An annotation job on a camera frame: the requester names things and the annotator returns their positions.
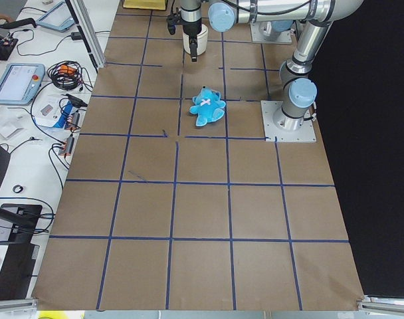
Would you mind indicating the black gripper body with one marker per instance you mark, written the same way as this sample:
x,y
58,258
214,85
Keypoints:
x,y
191,29

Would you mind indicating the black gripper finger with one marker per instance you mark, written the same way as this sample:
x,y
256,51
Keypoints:
x,y
193,48

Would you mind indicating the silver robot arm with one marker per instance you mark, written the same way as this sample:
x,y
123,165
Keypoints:
x,y
299,92

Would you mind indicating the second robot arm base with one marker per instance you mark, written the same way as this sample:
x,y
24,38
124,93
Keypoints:
x,y
272,32

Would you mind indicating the white trash can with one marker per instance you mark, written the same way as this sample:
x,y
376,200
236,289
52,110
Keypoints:
x,y
202,39

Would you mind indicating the yellow box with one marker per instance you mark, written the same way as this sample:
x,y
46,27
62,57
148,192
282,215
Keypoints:
x,y
145,4

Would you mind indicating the blue plush teddy bear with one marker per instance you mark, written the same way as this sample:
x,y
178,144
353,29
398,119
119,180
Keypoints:
x,y
208,106

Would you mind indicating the black power adapter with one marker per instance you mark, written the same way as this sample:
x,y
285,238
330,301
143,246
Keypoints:
x,y
76,36

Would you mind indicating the upper teach pendant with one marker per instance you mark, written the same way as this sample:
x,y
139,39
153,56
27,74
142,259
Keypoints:
x,y
58,18

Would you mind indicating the white box with display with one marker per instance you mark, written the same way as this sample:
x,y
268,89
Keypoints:
x,y
52,111

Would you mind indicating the brown paper mat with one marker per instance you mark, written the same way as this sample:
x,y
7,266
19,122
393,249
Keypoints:
x,y
159,214

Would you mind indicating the orange grey connector module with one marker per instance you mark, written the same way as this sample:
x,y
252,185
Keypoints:
x,y
67,148

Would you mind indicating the teach pendant with screen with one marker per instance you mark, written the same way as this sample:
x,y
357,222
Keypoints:
x,y
20,83

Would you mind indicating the black electronics board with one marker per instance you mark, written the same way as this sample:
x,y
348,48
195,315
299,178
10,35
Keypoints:
x,y
6,48

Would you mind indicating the white paper envelope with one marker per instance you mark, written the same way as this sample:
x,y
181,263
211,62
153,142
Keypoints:
x,y
10,127

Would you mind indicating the black monitor stand base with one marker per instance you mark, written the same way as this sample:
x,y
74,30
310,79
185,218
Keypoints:
x,y
17,225

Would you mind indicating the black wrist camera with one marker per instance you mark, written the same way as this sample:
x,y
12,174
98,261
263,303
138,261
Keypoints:
x,y
173,19

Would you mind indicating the aluminium frame post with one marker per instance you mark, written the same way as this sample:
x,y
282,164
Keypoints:
x,y
85,27

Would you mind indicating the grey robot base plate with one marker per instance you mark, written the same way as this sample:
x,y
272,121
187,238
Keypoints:
x,y
282,129

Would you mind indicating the black handle tool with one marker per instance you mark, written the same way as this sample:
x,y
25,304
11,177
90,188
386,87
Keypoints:
x,y
19,23

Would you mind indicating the aluminium rail bottom left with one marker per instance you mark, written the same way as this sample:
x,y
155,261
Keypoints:
x,y
16,305

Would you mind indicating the aluminium rail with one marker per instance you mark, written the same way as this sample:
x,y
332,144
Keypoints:
x,y
16,305
382,305

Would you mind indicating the aluminium rail bottom right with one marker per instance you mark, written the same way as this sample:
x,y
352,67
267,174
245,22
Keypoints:
x,y
382,305

